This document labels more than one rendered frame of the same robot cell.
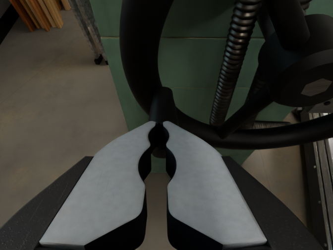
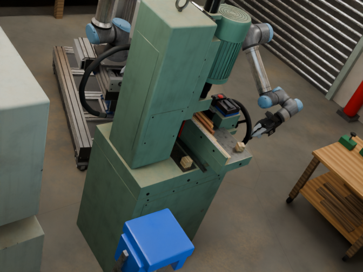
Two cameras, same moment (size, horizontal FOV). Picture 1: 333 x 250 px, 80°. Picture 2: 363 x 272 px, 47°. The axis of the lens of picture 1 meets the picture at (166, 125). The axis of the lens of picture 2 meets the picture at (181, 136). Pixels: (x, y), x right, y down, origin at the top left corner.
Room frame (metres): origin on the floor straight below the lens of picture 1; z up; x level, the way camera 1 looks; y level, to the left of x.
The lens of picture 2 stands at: (1.74, 1.05, 2.13)
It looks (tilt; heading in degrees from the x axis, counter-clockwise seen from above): 38 degrees down; 223
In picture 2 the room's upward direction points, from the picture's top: 20 degrees clockwise
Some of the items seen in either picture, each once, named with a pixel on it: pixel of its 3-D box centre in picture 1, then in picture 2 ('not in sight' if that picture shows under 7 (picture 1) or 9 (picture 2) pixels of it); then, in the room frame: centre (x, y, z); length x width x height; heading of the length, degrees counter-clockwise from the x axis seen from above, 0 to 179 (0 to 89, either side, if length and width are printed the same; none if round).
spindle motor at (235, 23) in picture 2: not in sight; (220, 45); (0.47, -0.10, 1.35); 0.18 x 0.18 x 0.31
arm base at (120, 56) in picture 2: not in sight; (116, 48); (0.49, -0.87, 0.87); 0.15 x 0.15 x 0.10
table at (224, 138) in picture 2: not in sight; (206, 124); (0.36, -0.09, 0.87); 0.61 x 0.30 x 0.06; 91
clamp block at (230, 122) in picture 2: not in sight; (220, 115); (0.27, -0.09, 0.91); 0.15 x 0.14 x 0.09; 91
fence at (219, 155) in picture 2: not in sight; (188, 121); (0.51, -0.09, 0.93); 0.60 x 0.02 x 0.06; 91
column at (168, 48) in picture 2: not in sight; (156, 88); (0.76, -0.09, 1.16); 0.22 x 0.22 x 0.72; 1
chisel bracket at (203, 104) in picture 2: not in sight; (195, 103); (0.49, -0.10, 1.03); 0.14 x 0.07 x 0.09; 1
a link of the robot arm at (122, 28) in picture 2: not in sight; (119, 31); (0.50, -0.87, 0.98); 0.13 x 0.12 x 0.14; 4
